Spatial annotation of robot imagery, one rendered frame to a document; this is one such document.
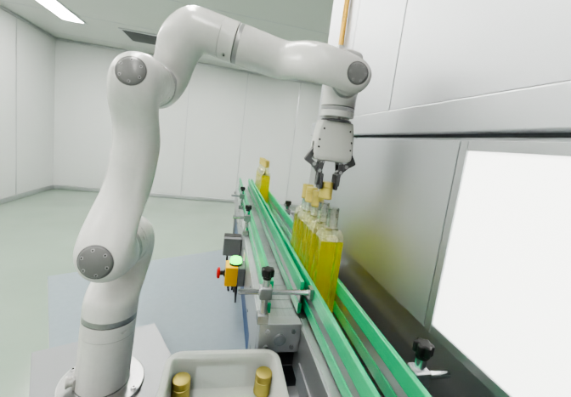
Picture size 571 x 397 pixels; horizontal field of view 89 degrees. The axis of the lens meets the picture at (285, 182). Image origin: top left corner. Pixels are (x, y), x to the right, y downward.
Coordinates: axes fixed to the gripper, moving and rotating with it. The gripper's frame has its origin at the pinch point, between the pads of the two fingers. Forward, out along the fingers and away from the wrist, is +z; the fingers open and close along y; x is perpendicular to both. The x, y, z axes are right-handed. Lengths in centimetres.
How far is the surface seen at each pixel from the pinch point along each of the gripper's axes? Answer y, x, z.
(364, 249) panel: -12.3, 2.5, 16.8
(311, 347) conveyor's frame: 5.1, 19.2, 32.0
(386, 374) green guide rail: -4.1, 31.1, 28.0
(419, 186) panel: -12.5, 19.2, -3.0
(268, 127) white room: -55, -585, -40
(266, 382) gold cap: 13.6, 19.7, 39.3
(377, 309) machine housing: -15.3, 8.3, 30.5
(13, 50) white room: 365, -469, -97
